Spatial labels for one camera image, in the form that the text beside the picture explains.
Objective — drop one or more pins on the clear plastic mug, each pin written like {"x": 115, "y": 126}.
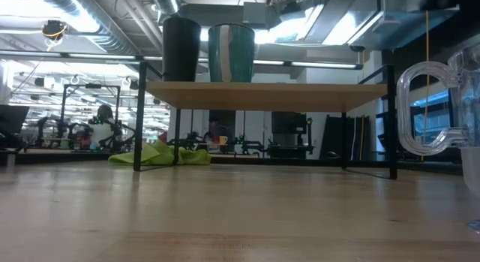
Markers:
{"x": 403, "y": 112}

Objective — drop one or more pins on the wooden shelf with black legs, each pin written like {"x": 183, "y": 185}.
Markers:
{"x": 262, "y": 97}

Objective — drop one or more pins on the small yellow mug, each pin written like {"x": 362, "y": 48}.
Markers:
{"x": 223, "y": 140}

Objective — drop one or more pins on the person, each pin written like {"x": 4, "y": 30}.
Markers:
{"x": 105, "y": 130}
{"x": 215, "y": 127}

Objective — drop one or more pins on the black monitor on stand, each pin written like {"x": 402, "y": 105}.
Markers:
{"x": 288, "y": 123}

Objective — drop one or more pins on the green cloth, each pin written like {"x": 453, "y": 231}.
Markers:
{"x": 157, "y": 155}

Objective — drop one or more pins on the black folded panels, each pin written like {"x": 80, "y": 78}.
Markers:
{"x": 337, "y": 138}

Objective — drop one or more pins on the LED light bar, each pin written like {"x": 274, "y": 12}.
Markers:
{"x": 318, "y": 64}

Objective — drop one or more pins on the black yellow ceiling reel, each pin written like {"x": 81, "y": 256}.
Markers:
{"x": 54, "y": 29}

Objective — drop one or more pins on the black tilted monitor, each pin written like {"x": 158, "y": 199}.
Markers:
{"x": 13, "y": 119}

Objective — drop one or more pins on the black metal table frame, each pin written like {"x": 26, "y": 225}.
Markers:
{"x": 281, "y": 161}

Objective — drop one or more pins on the black background rig frame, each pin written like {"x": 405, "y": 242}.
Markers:
{"x": 92, "y": 86}

